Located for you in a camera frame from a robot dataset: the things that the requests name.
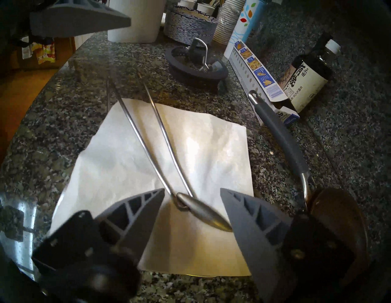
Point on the gray right gripper right finger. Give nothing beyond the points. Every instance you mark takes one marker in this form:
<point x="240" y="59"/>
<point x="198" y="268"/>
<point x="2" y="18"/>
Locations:
<point x="268" y="244"/>

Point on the slim dark glass bottle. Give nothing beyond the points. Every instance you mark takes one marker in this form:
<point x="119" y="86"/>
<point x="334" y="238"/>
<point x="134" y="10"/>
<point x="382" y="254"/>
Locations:
<point x="307" y="52"/>

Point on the white cap soy sauce bottle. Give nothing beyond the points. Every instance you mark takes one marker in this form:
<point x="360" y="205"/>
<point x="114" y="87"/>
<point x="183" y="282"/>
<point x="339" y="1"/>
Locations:
<point x="305" y="88"/>

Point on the metal napkin holder tray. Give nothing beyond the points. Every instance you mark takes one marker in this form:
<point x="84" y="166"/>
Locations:
<point x="18" y="253"/>

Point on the patterned paper bowl stack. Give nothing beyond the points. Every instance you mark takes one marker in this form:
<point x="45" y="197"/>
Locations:
<point x="189" y="27"/>

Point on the leaf print blue canister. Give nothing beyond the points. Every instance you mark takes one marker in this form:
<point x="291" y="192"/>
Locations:
<point x="244" y="21"/>

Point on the white paper towel roll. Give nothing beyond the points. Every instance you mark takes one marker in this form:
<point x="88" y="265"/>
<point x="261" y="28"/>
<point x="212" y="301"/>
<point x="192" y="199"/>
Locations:
<point x="137" y="21"/>

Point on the white paper cup stack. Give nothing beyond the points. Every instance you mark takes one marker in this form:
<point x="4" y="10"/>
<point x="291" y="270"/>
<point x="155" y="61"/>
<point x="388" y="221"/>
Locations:
<point x="227" y="24"/>

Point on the long blue white foil box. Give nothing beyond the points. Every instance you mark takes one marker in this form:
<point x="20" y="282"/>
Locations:
<point x="259" y="76"/>

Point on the finger of the gray left gripper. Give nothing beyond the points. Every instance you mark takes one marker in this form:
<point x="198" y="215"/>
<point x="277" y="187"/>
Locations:
<point x="76" y="20"/>

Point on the white napkin stack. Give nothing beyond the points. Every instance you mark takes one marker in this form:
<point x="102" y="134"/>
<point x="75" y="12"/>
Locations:
<point x="213" y="146"/>

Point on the gray right gripper left finger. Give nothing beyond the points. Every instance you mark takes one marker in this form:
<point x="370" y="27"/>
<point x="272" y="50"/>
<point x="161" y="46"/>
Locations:
<point x="122" y="226"/>

